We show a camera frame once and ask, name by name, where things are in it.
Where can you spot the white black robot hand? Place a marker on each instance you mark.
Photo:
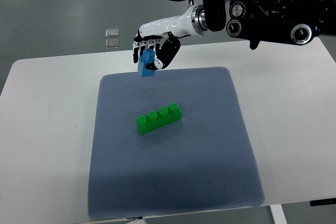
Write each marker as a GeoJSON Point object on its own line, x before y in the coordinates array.
{"type": "Point", "coordinates": [163, 36]}

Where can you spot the long green block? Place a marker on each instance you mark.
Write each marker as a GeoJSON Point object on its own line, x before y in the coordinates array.
{"type": "Point", "coordinates": [157, 119]}

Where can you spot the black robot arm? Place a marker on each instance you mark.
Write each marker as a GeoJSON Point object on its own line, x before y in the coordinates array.
{"type": "Point", "coordinates": [295, 22]}

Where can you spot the blue-grey mesh mat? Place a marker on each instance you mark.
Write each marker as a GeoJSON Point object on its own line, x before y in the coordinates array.
{"type": "Point", "coordinates": [204, 161]}

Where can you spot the upper metal floor plate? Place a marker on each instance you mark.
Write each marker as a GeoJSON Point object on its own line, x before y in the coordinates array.
{"type": "Point", "coordinates": [112, 32]}

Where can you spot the white table leg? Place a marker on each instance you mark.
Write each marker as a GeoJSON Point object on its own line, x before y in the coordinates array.
{"type": "Point", "coordinates": [278, 214]}

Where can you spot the black table control panel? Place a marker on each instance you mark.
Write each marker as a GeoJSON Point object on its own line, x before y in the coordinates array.
{"type": "Point", "coordinates": [323, 202]}

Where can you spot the small blue block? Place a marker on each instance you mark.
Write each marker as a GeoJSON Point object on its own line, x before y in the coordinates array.
{"type": "Point", "coordinates": [146, 58]}

